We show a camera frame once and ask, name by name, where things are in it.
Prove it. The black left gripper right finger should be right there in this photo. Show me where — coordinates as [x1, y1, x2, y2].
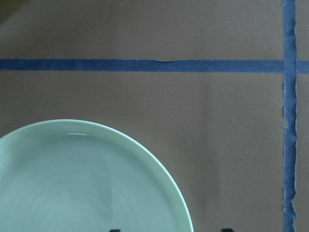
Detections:
[221, 228, 233, 232]

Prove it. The light green plate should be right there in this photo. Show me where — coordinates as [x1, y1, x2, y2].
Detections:
[0, 119, 193, 232]

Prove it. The brown paper table cover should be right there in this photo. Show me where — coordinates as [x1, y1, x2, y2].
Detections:
[0, 0, 309, 232]

